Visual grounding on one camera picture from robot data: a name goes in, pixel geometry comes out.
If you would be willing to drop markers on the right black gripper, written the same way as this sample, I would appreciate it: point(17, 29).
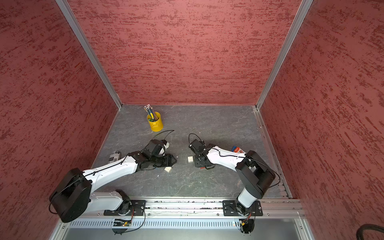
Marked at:
point(197, 163)

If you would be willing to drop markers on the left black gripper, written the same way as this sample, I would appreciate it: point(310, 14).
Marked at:
point(168, 162)

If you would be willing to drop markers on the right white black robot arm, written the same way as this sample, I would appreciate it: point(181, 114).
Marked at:
point(256, 176)

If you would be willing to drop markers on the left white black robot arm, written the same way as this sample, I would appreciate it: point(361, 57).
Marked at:
point(78, 194)

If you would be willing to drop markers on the red blue white packet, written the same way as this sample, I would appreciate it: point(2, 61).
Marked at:
point(238, 150)

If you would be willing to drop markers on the yellow pencil cup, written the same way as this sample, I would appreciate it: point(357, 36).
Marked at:
point(156, 126)

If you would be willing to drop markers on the bundle of coloured pencils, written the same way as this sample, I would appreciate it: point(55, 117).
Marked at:
point(151, 113)

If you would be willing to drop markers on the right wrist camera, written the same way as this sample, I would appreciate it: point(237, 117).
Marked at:
point(197, 146)

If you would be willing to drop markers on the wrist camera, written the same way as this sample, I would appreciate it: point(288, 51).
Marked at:
point(155, 148)
point(197, 146)

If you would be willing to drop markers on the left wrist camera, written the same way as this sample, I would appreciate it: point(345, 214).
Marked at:
point(155, 148)

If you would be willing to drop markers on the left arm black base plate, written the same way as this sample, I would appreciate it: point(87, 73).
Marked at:
point(138, 207)

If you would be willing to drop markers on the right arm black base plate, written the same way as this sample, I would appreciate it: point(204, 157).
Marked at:
point(235, 208)

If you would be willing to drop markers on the aluminium front rail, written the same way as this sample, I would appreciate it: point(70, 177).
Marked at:
point(198, 208)

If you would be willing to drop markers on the left aluminium corner post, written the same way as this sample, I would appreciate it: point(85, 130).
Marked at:
point(79, 33)

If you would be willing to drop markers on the aluminium corner post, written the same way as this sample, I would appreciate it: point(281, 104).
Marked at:
point(291, 35)
point(79, 33)

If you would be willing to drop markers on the right aluminium corner post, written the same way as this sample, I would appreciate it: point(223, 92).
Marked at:
point(291, 35)

